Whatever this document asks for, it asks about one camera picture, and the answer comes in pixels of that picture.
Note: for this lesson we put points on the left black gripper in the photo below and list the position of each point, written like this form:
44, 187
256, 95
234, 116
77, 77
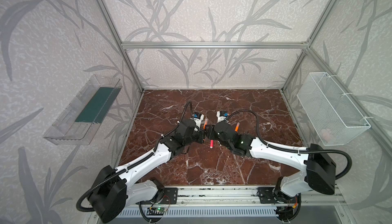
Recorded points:
198, 132

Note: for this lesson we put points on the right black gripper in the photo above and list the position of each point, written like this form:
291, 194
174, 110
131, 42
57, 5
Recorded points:
215, 131

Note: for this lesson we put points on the orange marker pen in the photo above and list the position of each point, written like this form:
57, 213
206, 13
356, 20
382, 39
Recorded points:
205, 124
237, 127

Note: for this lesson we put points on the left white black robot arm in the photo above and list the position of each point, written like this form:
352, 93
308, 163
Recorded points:
116, 188

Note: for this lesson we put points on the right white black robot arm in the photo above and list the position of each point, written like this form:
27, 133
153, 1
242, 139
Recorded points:
315, 168

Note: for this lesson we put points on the green circuit board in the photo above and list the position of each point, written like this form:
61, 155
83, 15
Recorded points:
157, 211

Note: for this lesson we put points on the pink object in basket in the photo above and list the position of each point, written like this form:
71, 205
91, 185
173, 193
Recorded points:
327, 135

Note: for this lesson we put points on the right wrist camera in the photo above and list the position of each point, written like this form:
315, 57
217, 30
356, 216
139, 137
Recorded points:
222, 116

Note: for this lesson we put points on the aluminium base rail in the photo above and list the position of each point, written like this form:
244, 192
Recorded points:
244, 195

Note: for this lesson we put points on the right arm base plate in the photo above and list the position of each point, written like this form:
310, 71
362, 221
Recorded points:
269, 195

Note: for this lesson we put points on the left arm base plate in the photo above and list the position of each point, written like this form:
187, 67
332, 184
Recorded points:
165, 196

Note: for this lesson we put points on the white wire mesh basket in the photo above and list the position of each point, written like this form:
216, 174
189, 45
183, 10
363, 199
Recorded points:
329, 107

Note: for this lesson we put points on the aluminium frame crossbar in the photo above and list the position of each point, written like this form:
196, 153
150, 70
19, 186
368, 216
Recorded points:
214, 45

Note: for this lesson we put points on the clear plastic wall tray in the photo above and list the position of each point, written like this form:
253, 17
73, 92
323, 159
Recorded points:
82, 118

